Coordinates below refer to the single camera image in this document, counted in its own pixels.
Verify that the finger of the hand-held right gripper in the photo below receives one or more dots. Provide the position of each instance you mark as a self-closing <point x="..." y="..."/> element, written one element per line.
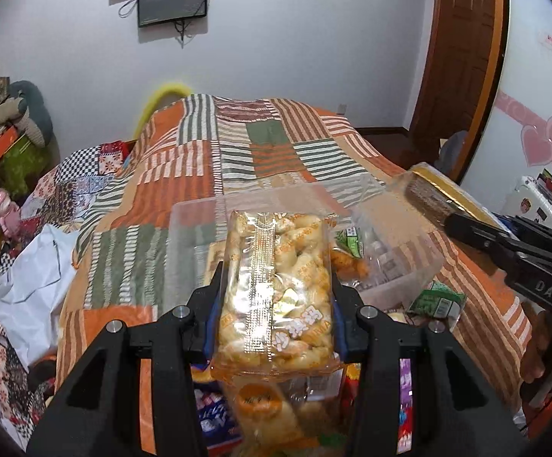
<point x="537" y="235"/>
<point x="476" y="233"/>

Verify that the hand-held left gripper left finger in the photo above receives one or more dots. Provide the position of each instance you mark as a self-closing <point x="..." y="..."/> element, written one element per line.
<point x="213" y="323"/>

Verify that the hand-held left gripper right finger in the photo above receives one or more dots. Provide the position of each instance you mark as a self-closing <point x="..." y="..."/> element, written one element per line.
<point x="338" y="333"/>

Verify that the gold brown snack packet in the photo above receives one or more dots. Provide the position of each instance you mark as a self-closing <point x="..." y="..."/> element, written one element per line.
<point x="430" y="190"/>

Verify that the clear orange bread snack bag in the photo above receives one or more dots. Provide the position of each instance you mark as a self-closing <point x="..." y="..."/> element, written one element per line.
<point x="266" y="409"/>
<point x="280" y="285"/>

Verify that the clear plastic container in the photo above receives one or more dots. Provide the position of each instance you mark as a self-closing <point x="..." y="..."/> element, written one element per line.
<point x="192" y="247"/>

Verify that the person's right hand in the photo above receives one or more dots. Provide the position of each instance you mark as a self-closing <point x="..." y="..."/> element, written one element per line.
<point x="536" y="347"/>

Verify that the white fridge with stickers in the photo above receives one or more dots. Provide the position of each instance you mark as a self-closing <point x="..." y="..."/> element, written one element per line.
<point x="533" y="200"/>

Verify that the orange round snack pack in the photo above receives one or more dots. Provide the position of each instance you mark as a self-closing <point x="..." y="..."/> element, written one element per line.
<point x="349" y="269"/>

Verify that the dark green snack packet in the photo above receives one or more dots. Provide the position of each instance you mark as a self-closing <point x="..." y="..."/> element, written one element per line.
<point x="435" y="302"/>

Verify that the grey chair back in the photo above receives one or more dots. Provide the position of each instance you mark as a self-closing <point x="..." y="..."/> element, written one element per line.
<point x="454" y="152"/>

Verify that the pink heart stickers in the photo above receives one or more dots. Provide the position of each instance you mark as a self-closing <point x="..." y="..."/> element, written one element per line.
<point x="547" y="143"/>

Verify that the purple snack packet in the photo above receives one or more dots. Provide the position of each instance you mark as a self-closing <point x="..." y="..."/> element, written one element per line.
<point x="405" y="409"/>

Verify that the striped patchwork blanket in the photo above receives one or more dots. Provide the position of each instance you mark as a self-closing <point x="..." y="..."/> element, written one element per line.
<point x="266" y="152"/>

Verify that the white plastic bag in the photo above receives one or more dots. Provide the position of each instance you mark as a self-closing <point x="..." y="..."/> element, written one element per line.
<point x="33" y="285"/>

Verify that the brown wooden door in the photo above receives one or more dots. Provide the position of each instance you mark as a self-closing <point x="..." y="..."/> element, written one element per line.
<point x="461" y="47"/>

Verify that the checkered patchwork quilt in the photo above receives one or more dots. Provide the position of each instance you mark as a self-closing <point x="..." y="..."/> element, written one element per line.
<point x="66" y="176"/>

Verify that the yellow hoop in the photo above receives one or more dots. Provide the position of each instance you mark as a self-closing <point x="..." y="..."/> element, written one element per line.
<point x="154" y="97"/>

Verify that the pink toy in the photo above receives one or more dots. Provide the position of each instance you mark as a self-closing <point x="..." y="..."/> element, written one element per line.
<point x="5" y="212"/>

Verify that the green bag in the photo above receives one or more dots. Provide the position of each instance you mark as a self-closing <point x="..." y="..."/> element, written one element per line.
<point x="23" y="162"/>

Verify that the grey plush toy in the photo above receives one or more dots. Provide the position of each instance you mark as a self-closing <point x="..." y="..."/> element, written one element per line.
<point x="23" y="114"/>

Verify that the small black monitor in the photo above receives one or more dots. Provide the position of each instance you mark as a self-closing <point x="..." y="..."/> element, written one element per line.
<point x="173" y="1"/>

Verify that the pink letter wall sticker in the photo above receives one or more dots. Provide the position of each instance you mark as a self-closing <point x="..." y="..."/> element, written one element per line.
<point x="518" y="109"/>

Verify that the wall outlet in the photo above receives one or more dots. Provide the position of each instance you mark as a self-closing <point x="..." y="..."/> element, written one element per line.
<point x="342" y="109"/>

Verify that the white wall sign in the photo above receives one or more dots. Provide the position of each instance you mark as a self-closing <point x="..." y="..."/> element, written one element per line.
<point x="549" y="39"/>

